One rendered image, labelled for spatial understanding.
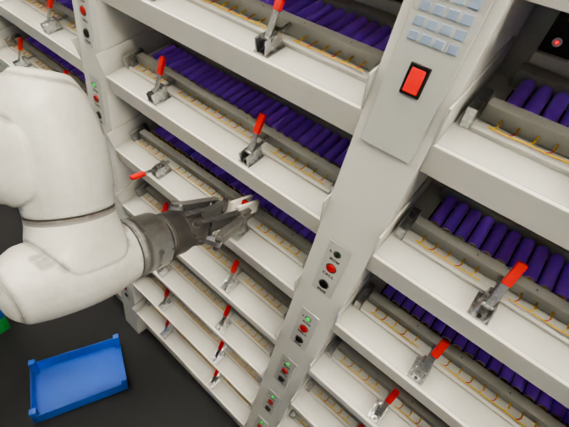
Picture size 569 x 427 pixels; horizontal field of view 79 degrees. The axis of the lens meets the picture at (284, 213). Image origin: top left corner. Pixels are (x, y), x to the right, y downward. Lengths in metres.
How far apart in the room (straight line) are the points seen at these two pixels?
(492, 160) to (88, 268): 0.48
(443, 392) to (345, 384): 0.23
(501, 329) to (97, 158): 0.55
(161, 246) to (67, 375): 1.19
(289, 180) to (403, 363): 0.37
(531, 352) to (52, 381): 1.53
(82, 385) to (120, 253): 1.18
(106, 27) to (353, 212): 0.65
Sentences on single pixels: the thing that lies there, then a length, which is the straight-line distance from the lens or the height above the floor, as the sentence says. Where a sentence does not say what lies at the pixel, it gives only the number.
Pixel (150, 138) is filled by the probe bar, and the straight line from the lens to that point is 0.97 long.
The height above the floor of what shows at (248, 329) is 0.57.
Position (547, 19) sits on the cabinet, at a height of 1.44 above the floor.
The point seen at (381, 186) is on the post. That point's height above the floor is 1.23.
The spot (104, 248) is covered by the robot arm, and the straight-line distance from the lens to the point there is 0.48.
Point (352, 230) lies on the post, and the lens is 0.53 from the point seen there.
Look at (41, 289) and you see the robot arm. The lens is 0.47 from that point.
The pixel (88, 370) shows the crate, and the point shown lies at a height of 0.00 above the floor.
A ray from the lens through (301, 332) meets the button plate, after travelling 0.76.
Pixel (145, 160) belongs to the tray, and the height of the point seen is 0.94.
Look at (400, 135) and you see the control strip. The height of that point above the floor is 1.31.
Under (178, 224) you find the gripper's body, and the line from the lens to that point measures 0.57.
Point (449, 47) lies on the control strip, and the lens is 0.41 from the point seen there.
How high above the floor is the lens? 1.48
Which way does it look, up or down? 40 degrees down
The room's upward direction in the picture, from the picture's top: 15 degrees clockwise
